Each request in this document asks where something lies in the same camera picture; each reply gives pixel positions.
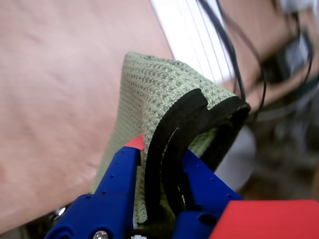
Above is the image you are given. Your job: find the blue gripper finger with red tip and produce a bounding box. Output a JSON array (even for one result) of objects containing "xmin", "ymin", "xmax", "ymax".
[
  {"xmin": 44, "ymin": 133, "xmax": 146, "ymax": 239},
  {"xmin": 171, "ymin": 148, "xmax": 244, "ymax": 239}
]

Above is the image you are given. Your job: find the green waffle cloth black trim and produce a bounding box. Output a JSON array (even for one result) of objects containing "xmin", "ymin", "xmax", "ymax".
[{"xmin": 92, "ymin": 51, "xmax": 251, "ymax": 231}]

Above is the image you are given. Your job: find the white table leg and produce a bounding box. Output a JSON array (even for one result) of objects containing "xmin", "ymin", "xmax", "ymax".
[{"xmin": 213, "ymin": 124, "xmax": 257, "ymax": 193}]

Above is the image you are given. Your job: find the white keyboard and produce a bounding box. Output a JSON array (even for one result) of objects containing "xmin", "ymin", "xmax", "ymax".
[{"xmin": 150, "ymin": 0, "xmax": 236, "ymax": 83}]

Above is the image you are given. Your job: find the black power adapter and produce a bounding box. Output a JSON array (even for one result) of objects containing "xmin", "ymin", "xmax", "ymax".
[{"xmin": 275, "ymin": 31, "xmax": 315, "ymax": 78}]

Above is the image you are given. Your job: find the black desk cable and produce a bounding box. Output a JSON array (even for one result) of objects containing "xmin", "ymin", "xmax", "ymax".
[{"xmin": 196, "ymin": 0, "xmax": 247, "ymax": 103}]

